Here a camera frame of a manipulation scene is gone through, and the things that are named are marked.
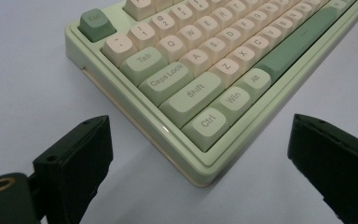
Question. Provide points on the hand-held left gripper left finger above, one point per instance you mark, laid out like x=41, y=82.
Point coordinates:
x=74, y=161

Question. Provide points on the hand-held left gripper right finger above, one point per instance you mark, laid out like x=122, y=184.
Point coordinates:
x=338, y=165

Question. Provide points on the green and cream keyboard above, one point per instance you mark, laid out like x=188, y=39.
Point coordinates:
x=199, y=93

